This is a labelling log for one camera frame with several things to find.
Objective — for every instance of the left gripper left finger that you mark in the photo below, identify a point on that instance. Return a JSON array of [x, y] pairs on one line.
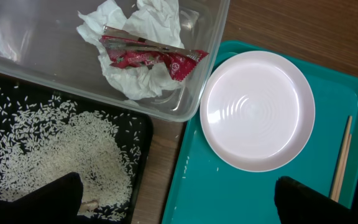
[[56, 202]]

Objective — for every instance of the large white plate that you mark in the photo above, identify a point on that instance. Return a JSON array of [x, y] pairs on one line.
[[257, 111]]

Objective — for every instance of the black waste tray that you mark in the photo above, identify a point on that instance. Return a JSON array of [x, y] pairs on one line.
[[129, 130]]

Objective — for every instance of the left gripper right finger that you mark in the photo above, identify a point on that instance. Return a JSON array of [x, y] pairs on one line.
[[299, 204]]

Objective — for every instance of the clear plastic waste bin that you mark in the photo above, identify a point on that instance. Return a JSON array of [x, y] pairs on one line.
[[39, 43]]

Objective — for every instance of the teal serving tray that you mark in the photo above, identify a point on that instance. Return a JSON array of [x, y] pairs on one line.
[[205, 189]]

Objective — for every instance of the white napkin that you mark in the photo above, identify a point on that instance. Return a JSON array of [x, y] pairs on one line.
[[154, 20]]

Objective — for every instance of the pile of rice grains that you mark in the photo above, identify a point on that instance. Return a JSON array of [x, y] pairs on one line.
[[67, 155]]

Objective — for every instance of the red stained plastic wrapper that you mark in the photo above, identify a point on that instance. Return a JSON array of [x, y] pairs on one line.
[[127, 50]]

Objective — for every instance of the wooden chopstick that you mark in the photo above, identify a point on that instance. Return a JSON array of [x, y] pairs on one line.
[[346, 133], [342, 168]]

